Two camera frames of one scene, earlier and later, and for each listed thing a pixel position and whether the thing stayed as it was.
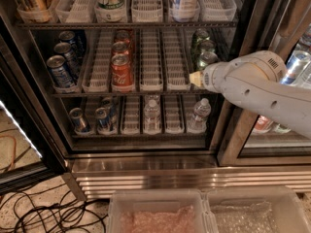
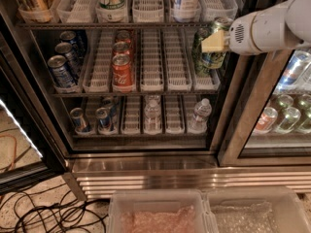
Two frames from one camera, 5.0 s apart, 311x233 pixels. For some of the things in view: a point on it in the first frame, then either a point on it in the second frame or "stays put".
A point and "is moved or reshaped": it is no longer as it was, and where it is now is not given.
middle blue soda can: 64,49 stays put
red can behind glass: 262,124 stays put
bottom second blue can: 102,117 stays put
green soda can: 206,58 is moved or reshaped
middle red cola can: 120,48 stays put
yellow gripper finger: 195,78 -> 217,43
